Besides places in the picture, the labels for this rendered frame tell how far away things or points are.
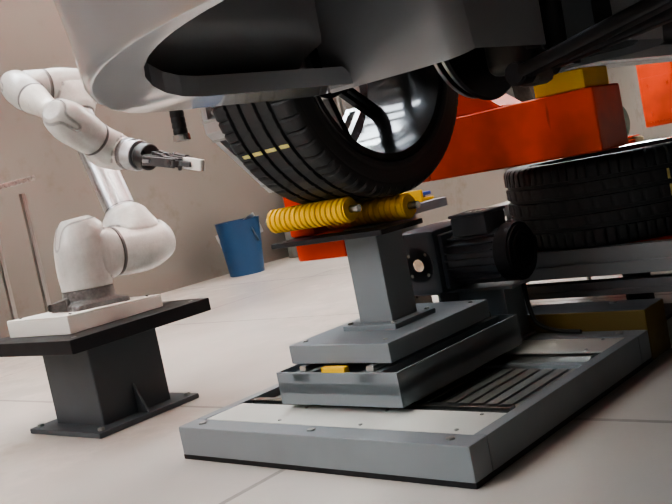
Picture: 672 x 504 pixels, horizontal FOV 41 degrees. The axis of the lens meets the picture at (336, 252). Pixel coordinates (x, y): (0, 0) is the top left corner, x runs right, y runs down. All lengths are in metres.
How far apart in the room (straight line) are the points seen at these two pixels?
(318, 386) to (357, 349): 0.14
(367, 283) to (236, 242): 4.45
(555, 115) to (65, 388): 1.61
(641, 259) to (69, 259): 1.60
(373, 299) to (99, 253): 0.99
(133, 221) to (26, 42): 3.52
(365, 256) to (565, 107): 0.64
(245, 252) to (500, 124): 4.28
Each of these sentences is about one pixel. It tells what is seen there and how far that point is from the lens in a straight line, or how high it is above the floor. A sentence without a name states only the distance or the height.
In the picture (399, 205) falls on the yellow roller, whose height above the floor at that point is 0.50.
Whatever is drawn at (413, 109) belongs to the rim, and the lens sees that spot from 2.24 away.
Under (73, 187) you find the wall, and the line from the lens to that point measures 6.22.
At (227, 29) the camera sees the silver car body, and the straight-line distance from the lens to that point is 1.42.
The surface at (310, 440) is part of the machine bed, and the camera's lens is 1.88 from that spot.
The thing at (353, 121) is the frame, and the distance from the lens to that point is 2.36.
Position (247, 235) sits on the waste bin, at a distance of 6.51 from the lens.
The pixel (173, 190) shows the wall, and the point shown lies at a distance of 6.71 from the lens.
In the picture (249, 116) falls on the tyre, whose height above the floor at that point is 0.75.
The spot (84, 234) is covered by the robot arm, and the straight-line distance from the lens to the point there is 2.76.
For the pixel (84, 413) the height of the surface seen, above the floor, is 0.05.
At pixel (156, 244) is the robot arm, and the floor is 0.49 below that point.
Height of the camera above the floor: 0.59
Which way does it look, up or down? 5 degrees down
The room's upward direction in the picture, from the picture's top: 11 degrees counter-clockwise
